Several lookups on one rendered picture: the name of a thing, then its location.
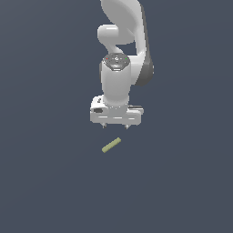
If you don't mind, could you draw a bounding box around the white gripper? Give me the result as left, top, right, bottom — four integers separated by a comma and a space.
89, 95, 145, 130

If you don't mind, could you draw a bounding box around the olive green rectangular block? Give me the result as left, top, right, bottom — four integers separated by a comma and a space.
101, 137, 122, 154

